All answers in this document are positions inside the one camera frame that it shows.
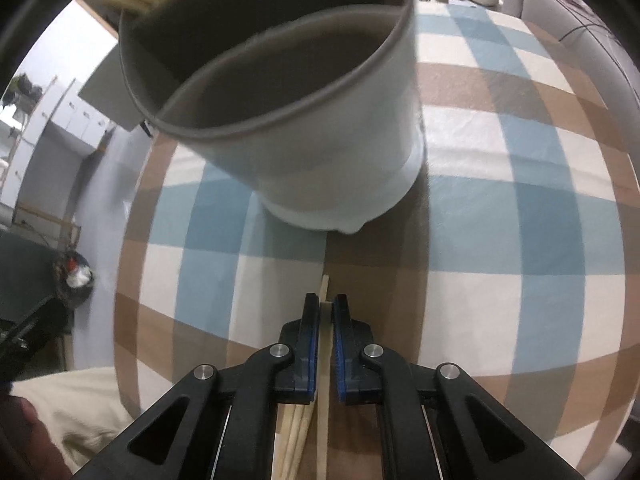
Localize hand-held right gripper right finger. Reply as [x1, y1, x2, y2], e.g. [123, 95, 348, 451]
[332, 294, 584, 480]

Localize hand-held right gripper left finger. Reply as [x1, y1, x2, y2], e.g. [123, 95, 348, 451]
[72, 292, 321, 480]

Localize light wooden chopstick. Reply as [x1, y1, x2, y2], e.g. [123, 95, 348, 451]
[315, 274, 335, 480]

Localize pile of wooden chopsticks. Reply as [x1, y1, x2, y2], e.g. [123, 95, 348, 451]
[272, 402, 317, 480]

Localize white grey utensil holder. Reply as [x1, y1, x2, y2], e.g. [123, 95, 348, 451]
[118, 0, 426, 235]

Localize person's left hand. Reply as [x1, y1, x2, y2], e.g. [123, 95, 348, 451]
[0, 395, 74, 480]

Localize black trash bag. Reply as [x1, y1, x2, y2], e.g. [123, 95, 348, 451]
[52, 252, 96, 306]

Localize cream cloth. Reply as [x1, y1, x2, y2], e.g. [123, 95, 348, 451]
[10, 367, 136, 476]

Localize checked tablecloth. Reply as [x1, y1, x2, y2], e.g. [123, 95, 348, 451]
[114, 0, 640, 480]

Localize white dresser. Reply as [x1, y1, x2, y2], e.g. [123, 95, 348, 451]
[22, 75, 108, 153]

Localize dark wrapped bouquet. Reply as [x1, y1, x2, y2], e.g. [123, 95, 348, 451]
[12, 74, 43, 106]

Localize wooden frame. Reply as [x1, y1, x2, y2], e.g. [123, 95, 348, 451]
[15, 205, 81, 252]

